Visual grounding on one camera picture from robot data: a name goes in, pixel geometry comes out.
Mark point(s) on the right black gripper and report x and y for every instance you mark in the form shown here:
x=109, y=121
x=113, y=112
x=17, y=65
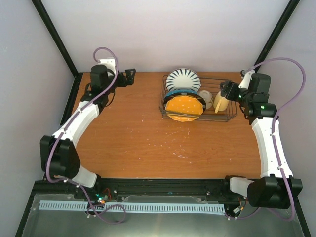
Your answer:
x=224, y=91

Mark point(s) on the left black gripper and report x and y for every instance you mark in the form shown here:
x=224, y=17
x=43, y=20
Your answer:
x=129, y=79

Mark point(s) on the yellow mug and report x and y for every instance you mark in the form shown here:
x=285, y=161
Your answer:
x=220, y=103

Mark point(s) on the white floral bowl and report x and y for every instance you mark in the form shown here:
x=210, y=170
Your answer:
x=208, y=98

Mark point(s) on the dark plate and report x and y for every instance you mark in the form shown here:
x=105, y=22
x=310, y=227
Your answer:
x=166, y=99

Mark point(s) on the orange dotted plate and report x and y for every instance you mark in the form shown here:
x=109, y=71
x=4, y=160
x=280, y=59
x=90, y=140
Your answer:
x=184, y=108

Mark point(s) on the white blue striped plate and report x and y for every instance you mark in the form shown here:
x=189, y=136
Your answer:
x=183, y=78

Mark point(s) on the teal dotted plate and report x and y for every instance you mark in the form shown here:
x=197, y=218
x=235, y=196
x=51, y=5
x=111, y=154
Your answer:
x=180, y=91

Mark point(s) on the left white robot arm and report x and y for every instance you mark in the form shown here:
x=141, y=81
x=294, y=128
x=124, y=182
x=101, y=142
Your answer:
x=58, y=152

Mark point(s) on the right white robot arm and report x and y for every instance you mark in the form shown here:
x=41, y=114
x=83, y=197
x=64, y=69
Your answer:
x=263, y=119

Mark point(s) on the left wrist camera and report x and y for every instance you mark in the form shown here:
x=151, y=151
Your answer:
x=110, y=63

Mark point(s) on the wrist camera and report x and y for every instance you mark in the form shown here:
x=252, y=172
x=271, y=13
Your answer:
x=110, y=63
x=246, y=78

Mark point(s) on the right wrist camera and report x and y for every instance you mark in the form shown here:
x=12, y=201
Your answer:
x=246, y=78

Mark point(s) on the black wire dish rack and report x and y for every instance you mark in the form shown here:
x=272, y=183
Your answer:
x=211, y=84

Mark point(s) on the right black frame post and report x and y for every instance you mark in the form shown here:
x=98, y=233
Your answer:
x=281, y=23

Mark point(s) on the black frame post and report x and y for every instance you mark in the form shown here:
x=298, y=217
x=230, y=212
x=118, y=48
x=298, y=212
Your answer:
x=281, y=23
x=41, y=10

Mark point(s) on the left black frame post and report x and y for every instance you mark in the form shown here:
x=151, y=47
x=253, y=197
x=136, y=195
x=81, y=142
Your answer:
x=41, y=10

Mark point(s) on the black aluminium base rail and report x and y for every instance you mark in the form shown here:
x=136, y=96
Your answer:
x=163, y=188

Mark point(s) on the light blue cable duct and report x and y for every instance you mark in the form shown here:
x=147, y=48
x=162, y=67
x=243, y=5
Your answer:
x=140, y=208

